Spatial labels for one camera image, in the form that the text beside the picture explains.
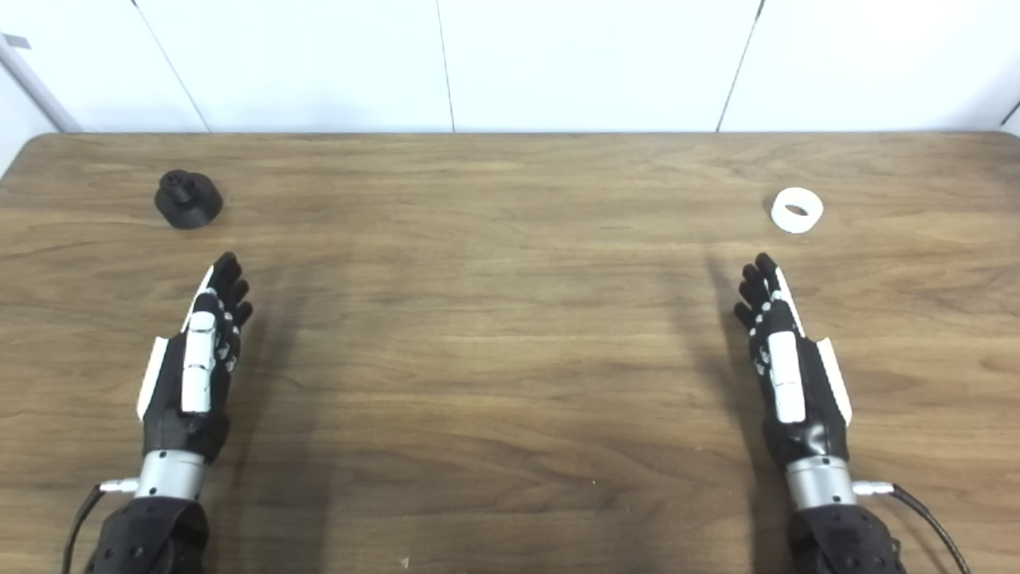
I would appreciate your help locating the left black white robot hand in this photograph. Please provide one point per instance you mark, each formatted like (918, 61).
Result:
(199, 359)

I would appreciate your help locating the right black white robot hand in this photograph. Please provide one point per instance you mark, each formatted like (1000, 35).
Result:
(787, 375)

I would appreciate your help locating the round black part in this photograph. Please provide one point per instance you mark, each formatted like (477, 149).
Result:
(190, 209)

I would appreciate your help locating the grey wall corner post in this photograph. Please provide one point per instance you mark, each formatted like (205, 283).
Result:
(36, 86)

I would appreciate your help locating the small grey wall label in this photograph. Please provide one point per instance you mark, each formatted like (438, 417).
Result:
(16, 41)

